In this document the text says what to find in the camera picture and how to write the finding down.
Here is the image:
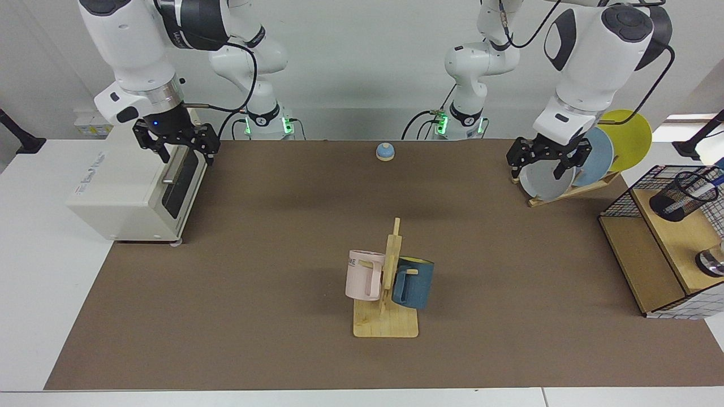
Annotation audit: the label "wooden cup stand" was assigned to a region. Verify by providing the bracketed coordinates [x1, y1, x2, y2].
[353, 218, 420, 339]

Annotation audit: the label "black clamp stand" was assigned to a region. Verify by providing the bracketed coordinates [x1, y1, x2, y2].
[672, 109, 724, 161]
[0, 109, 47, 155]

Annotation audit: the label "pink mug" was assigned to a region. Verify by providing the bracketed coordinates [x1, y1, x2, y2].
[345, 249, 387, 302]

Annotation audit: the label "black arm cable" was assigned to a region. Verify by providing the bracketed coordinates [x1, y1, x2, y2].
[182, 40, 258, 112]
[497, 0, 676, 125]

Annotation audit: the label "grey plate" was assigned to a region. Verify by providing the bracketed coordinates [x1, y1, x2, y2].
[518, 153, 576, 202]

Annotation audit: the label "light blue plate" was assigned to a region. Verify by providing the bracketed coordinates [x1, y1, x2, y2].
[571, 125, 615, 187]

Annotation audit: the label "shiny metal cup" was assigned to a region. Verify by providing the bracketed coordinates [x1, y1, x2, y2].
[695, 240, 724, 278]

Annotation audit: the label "blue and white marker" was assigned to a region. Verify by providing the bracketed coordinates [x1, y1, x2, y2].
[667, 168, 724, 217]

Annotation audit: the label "black mesh pen holder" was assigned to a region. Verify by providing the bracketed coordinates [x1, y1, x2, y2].
[649, 171, 719, 222]

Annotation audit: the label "pale toaster oven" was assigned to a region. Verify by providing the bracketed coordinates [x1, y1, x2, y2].
[66, 107, 214, 245]

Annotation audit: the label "dark teal mug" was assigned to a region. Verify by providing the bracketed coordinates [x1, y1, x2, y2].
[391, 257, 435, 310]

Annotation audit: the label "brown table cloth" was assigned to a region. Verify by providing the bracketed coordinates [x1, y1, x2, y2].
[44, 139, 724, 391]

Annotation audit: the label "wooden plate rack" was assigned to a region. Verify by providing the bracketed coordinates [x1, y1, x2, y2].
[511, 171, 622, 208]

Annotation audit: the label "yellow plate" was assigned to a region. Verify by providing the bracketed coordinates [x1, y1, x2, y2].
[597, 109, 653, 172]

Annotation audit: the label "wire basket with wooden floor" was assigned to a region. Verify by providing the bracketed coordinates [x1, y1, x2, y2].
[598, 164, 724, 320]

